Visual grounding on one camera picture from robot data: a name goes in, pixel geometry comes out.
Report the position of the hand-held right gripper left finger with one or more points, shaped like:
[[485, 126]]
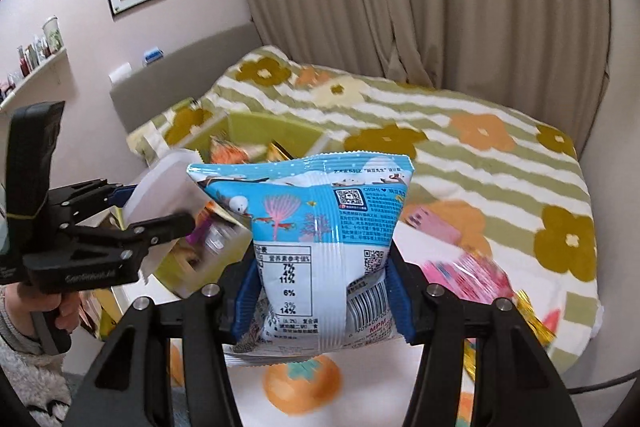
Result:
[[245, 302]]

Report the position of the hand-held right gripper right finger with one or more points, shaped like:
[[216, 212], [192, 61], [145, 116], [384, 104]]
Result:
[[400, 302]]

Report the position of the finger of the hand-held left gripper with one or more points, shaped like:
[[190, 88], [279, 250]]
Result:
[[160, 227], [120, 196]]

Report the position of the purple snack packet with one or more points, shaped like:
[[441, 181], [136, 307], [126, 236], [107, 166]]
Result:
[[199, 234]]

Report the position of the pale silver snack packet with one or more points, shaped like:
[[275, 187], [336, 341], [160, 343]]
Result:
[[165, 187]]

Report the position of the orange stick snack packet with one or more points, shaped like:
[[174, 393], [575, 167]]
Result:
[[227, 154]]

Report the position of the light blue snack packet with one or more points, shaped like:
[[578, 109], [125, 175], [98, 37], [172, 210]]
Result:
[[320, 227]]

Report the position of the green cardboard box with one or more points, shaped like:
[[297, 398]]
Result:
[[260, 129]]

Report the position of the person's left hand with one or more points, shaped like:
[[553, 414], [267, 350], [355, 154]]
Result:
[[67, 312]]

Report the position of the pink red snack packet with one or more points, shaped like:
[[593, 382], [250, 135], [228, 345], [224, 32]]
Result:
[[470, 274]]

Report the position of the row of small jars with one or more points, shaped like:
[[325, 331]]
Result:
[[30, 57]]

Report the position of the white floral cup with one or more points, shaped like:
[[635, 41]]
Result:
[[52, 34]]

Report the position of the grey headboard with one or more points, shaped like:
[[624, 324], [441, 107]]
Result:
[[185, 77]]

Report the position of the gold snack packet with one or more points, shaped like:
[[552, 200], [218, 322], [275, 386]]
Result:
[[535, 322]]

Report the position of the blue white small box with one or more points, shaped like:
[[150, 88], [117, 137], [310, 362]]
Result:
[[152, 56]]

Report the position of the floral striped blanket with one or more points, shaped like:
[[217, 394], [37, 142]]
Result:
[[450, 157]]

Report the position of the white wall shelf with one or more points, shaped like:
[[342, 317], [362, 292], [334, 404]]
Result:
[[35, 74]]

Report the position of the white wall switch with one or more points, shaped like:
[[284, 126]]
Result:
[[120, 73]]

